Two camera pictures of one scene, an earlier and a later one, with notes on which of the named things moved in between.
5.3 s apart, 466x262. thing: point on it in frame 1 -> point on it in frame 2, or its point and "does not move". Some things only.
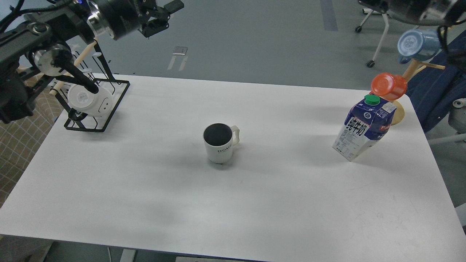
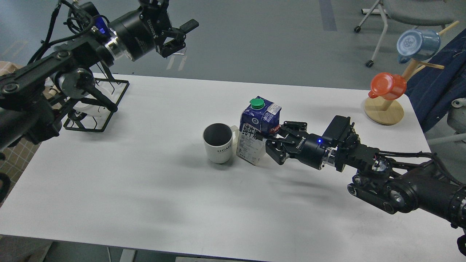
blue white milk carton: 366,124 -> 261,117
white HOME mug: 219,138 does not move
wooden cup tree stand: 415,65 does not move
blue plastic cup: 419,44 does not move
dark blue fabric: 433,91 does not move
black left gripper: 121,18 -> 137,31
